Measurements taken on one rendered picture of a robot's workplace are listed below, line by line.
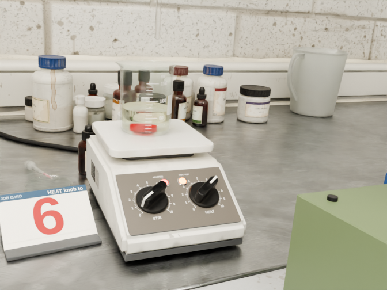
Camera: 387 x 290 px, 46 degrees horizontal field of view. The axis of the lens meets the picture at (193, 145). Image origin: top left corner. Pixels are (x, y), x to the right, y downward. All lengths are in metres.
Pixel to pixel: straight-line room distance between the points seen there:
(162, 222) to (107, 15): 0.65
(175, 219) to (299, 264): 0.14
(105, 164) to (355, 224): 0.28
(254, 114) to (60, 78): 0.40
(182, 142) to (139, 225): 0.12
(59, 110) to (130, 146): 0.37
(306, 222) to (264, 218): 0.20
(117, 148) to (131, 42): 0.58
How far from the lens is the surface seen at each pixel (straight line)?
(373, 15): 1.43
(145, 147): 0.49
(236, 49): 1.16
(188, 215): 0.46
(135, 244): 0.44
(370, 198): 0.38
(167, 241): 0.45
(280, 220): 0.56
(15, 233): 0.48
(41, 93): 0.84
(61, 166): 0.69
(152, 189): 0.45
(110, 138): 0.52
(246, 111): 0.98
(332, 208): 0.35
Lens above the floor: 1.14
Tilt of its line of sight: 17 degrees down
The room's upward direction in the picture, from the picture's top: 4 degrees clockwise
